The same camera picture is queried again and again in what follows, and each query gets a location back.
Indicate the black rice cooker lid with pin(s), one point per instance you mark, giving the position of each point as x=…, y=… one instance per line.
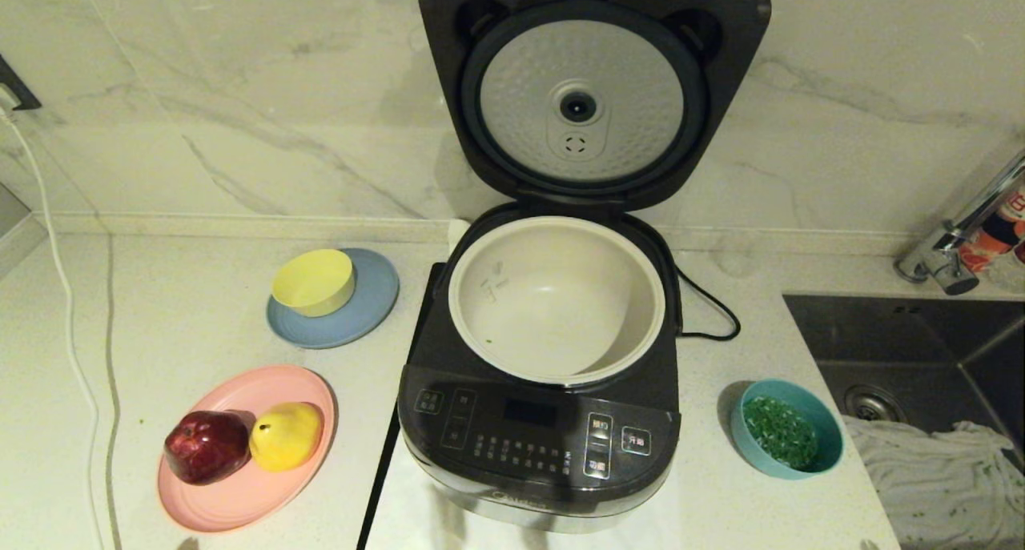
x=721, y=94

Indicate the teal plastic bowl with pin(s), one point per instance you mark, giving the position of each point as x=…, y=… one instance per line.
x=749, y=450

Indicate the black rice cooker body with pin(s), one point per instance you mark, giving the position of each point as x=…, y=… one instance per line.
x=528, y=422

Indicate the yellow bowl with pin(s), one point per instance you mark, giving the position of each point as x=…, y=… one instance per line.
x=312, y=282

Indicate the blue plate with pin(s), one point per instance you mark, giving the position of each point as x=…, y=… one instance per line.
x=372, y=310

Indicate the yellow pear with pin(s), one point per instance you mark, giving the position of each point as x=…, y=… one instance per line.
x=288, y=436

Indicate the red apple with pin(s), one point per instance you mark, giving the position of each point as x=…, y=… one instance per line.
x=204, y=450

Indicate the pink plate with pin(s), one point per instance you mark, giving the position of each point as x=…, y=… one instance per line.
x=240, y=502

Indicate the round sink drain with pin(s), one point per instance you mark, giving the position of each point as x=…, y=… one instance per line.
x=873, y=404

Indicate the chrome faucet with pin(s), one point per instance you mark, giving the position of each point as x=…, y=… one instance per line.
x=945, y=262

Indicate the stainless steel sink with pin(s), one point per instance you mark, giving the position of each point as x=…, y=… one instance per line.
x=945, y=350

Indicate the white cloth with green specks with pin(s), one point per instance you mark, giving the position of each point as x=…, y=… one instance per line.
x=937, y=486

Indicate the red label bottle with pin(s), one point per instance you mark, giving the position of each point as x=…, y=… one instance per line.
x=997, y=242

